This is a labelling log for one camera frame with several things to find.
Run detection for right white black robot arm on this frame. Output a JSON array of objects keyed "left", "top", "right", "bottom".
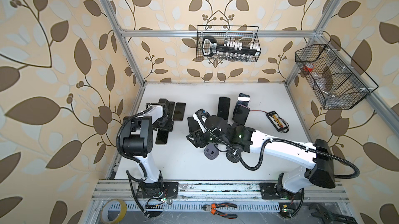
[{"left": 186, "top": 109, "right": 360, "bottom": 219}]

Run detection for right wire basket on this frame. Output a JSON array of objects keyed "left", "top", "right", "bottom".
[{"left": 295, "top": 39, "right": 379, "bottom": 110}]

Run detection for red-edged black phone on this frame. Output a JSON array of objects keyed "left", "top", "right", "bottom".
[{"left": 233, "top": 104, "right": 250, "bottom": 126}]

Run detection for front right grey phone stand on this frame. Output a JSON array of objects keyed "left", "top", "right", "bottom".
[{"left": 226, "top": 152, "right": 240, "bottom": 163}]

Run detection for back wire basket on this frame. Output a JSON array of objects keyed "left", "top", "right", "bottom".
[{"left": 196, "top": 24, "right": 261, "bottom": 62}]

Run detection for yellow tape roll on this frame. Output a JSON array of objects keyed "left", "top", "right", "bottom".
[{"left": 100, "top": 199, "right": 127, "bottom": 224}]

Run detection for grey phone stand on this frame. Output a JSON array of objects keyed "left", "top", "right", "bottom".
[
  {"left": 204, "top": 144, "right": 220, "bottom": 160},
  {"left": 226, "top": 152, "right": 240, "bottom": 163}
]

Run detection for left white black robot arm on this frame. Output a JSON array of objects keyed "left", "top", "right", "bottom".
[{"left": 116, "top": 99, "right": 173, "bottom": 219}]

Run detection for black connector board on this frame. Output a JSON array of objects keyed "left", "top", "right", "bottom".
[{"left": 266, "top": 111, "right": 289, "bottom": 133}]

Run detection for orange handled pliers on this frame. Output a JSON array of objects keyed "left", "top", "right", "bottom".
[{"left": 202, "top": 202, "right": 238, "bottom": 219}]

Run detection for black socket tool set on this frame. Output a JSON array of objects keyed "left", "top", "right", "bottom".
[{"left": 201, "top": 36, "right": 261, "bottom": 57}]

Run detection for wire basket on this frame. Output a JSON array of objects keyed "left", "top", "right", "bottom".
[
  {"left": 196, "top": 24, "right": 261, "bottom": 62},
  {"left": 295, "top": 39, "right": 379, "bottom": 110}
]

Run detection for black adjustable wrench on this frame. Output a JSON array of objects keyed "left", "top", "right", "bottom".
[{"left": 309, "top": 203, "right": 357, "bottom": 224}]

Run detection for front left grey phone stand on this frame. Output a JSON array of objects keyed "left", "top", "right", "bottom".
[{"left": 204, "top": 144, "right": 220, "bottom": 160}]

